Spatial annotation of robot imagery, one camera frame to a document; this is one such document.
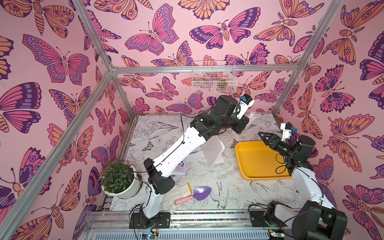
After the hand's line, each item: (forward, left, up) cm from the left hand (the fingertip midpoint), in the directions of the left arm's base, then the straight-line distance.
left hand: (250, 118), depth 64 cm
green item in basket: (+37, +7, -8) cm, 39 cm away
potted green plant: (-18, +59, -22) cm, 65 cm away
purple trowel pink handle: (-19, +21, -40) cm, 49 cm away
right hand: (+2, -11, -15) cm, 19 cm away
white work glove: (-19, +34, -40) cm, 56 cm away
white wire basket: (+42, +12, -5) cm, 44 cm away
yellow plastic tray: (-1, -15, -37) cm, 40 cm away
